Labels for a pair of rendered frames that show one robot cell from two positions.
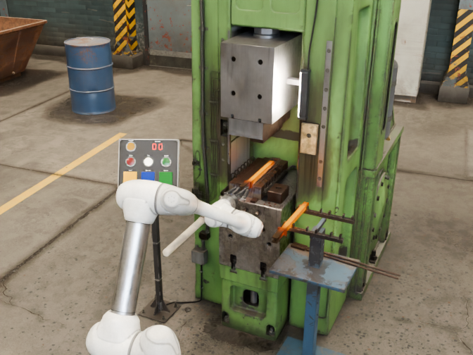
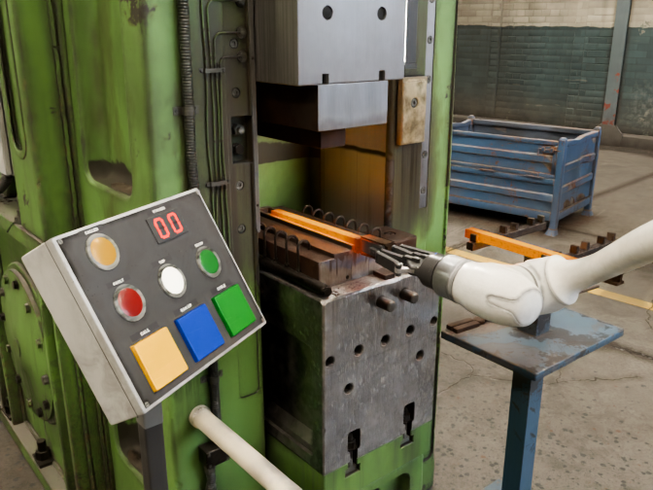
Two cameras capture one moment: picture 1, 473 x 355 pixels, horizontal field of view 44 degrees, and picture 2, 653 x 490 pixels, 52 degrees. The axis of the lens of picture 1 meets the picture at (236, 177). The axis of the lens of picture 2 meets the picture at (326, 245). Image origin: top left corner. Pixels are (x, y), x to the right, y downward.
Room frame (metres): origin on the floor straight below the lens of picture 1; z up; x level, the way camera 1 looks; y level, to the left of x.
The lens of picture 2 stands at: (2.35, 1.30, 1.48)
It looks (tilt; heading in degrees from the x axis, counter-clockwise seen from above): 18 degrees down; 296
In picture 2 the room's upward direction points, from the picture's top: straight up
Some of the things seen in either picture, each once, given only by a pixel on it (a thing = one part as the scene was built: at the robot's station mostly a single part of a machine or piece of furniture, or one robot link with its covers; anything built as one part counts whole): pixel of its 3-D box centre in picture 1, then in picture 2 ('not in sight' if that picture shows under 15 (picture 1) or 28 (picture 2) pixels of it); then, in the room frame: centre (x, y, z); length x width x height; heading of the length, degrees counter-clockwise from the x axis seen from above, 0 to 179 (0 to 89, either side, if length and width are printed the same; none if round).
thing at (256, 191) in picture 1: (259, 175); (297, 241); (3.12, -0.13, 0.96); 0.42 x 0.20 x 0.09; 155
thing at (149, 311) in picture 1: (159, 304); not in sight; (3.10, 0.50, 0.05); 0.22 x 0.22 x 0.09; 65
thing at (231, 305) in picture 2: (165, 178); (232, 310); (2.97, 0.40, 1.01); 0.07 x 0.05 x 0.07; 90
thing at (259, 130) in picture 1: (260, 117); (295, 97); (3.12, -0.13, 1.32); 0.42 x 0.20 x 0.10; 155
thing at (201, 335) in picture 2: (148, 178); (198, 332); (2.97, 0.50, 1.01); 0.07 x 0.05 x 0.07; 90
